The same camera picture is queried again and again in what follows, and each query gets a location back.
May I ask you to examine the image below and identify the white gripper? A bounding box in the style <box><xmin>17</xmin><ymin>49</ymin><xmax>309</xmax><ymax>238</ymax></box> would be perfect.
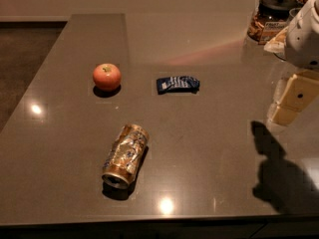
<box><xmin>269</xmin><ymin>7</ymin><xmax>319</xmax><ymax>125</ymax></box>

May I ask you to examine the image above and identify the crushed orange soda can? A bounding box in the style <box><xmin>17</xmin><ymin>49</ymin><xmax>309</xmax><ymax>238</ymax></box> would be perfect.
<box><xmin>102</xmin><ymin>124</ymin><xmax>150</xmax><ymax>189</ymax></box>

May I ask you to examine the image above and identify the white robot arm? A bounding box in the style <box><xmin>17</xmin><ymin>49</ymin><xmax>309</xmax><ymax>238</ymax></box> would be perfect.
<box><xmin>267</xmin><ymin>0</ymin><xmax>319</xmax><ymax>125</ymax></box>

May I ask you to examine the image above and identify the clear glass cup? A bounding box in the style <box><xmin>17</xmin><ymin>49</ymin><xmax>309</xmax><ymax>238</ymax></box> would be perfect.
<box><xmin>287</xmin><ymin>7</ymin><xmax>301</xmax><ymax>23</ymax></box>

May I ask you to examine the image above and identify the glass jar with black lid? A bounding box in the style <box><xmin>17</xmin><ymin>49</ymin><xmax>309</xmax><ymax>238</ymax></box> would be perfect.
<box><xmin>247</xmin><ymin>0</ymin><xmax>297</xmax><ymax>45</ymax></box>

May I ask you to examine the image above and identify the blue snack packet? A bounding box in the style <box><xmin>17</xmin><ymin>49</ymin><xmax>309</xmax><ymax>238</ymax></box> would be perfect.
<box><xmin>157</xmin><ymin>76</ymin><xmax>200</xmax><ymax>95</ymax></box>

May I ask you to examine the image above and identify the red apple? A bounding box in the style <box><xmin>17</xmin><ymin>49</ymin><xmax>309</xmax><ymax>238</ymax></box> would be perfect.
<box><xmin>93</xmin><ymin>64</ymin><xmax>122</xmax><ymax>92</ymax></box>

